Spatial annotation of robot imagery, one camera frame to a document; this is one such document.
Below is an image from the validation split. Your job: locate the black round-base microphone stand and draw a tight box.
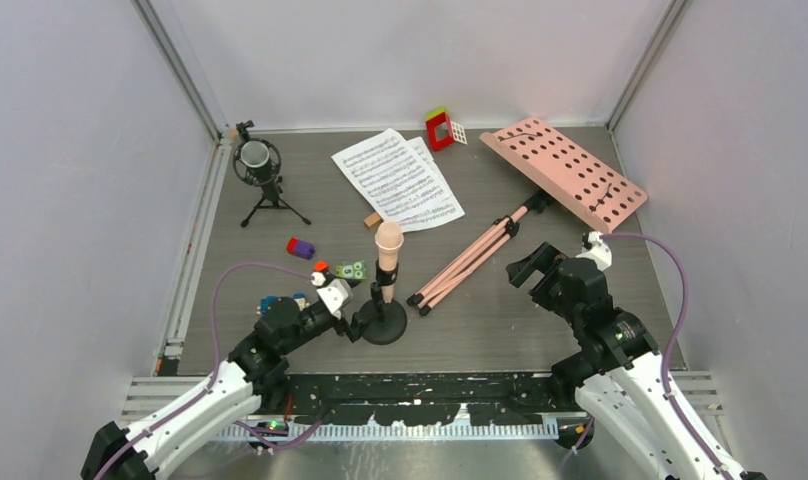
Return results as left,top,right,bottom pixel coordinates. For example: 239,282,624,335
358,260,408,346

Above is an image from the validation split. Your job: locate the pink foam microphone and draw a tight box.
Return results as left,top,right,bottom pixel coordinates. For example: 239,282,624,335
375,221,404,303

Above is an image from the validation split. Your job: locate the pink music stand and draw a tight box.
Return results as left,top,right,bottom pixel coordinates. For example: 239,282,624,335
406,117,648,316

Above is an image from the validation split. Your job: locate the sheet music page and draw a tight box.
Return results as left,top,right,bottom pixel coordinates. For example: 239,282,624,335
402,137,465,232
331,128,442,228

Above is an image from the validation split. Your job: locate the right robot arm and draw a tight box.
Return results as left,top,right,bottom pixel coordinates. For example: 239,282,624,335
505,232,765,479

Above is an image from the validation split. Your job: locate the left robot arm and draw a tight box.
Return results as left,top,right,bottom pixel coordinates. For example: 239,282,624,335
80,279,394,479

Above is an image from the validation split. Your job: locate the green owl number block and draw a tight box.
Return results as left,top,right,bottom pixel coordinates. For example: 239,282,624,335
335,260,367,280

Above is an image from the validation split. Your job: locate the orange wooden block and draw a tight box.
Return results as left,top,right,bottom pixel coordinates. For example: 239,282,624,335
363,212,383,230

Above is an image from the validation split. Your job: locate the purple and red brick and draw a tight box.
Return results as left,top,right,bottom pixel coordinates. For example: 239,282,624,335
286,237,316,260

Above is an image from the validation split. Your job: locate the blue toy brick car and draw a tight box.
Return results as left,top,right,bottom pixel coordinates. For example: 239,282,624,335
256,293,308,315

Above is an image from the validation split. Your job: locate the red toy house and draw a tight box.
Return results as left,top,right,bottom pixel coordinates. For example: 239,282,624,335
425,106,468,152

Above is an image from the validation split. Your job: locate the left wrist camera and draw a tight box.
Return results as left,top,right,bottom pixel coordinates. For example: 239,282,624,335
310,271,353,319

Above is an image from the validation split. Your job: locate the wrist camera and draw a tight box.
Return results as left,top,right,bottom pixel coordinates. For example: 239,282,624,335
577,231,613,271
310,271,353,319

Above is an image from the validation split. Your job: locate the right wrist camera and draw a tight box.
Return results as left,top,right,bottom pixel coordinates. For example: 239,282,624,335
577,231,613,271

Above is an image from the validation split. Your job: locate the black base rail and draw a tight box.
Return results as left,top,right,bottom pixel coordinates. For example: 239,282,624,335
255,372,584,427

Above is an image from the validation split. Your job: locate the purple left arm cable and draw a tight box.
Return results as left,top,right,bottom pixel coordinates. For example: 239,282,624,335
92,261,332,480

